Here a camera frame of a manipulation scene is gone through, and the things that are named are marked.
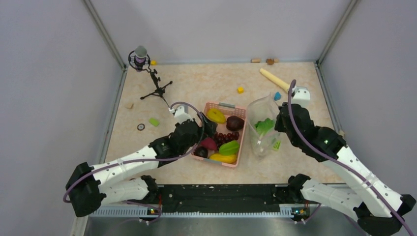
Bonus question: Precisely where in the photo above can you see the green toy lettuce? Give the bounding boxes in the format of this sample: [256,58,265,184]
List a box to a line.
[254,118,275,136]

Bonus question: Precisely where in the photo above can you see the clear zip top bag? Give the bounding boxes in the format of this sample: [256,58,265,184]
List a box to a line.
[246,93,281,159]

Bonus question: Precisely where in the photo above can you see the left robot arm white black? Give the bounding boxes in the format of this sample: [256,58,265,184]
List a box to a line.
[63,113,217,217]

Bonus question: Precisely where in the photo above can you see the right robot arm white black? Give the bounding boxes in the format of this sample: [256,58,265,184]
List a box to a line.
[275,103,416,236]

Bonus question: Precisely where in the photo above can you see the yellow toy mango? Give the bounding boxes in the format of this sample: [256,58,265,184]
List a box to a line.
[207,108,226,124]

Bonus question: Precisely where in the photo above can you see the magenta toy sweet potato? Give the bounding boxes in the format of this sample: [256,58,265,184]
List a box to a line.
[200,137,218,151]

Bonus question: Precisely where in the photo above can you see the dark red toy grapes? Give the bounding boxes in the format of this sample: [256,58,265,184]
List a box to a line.
[213,132,240,148]

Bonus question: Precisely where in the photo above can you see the dark purple toy fruit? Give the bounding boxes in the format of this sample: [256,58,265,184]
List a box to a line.
[193,147,209,158]

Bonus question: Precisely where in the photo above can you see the pink plastic basket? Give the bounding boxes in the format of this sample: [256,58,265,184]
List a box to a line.
[190,102,247,168]

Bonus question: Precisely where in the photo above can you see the dark maroon toy fruit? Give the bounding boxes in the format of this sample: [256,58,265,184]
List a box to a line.
[226,116,245,131]

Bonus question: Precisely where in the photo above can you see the blue toy block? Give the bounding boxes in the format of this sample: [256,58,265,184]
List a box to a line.
[273,92,282,101]

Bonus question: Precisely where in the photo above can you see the green toy starfruit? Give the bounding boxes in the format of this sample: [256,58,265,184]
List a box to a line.
[218,140,240,156]

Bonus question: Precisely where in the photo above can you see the cream toy rolling pin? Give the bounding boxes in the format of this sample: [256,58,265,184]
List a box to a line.
[259,68,290,92]

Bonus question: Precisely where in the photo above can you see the green rectangular block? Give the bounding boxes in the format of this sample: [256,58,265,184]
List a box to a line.
[149,118,160,127]

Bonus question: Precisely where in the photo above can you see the black microphone tripod stand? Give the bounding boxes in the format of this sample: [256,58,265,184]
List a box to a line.
[140,69,173,108]

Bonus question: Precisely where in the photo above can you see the light wooden cube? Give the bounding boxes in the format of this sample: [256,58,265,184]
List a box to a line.
[124,102,134,109]

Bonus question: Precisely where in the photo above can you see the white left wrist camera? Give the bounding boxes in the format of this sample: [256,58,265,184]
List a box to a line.
[169,105,193,124]

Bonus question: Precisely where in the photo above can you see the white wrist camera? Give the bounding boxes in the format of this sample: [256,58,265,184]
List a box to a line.
[291,86,311,108]
[169,105,193,124]

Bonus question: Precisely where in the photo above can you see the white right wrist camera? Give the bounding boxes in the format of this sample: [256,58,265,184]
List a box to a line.
[291,86,311,108]

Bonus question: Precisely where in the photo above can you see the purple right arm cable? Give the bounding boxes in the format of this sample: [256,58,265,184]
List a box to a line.
[287,79,417,236]

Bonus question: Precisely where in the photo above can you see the grey microphone with shock mount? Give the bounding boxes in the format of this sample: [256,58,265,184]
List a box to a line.
[128,45,150,72]

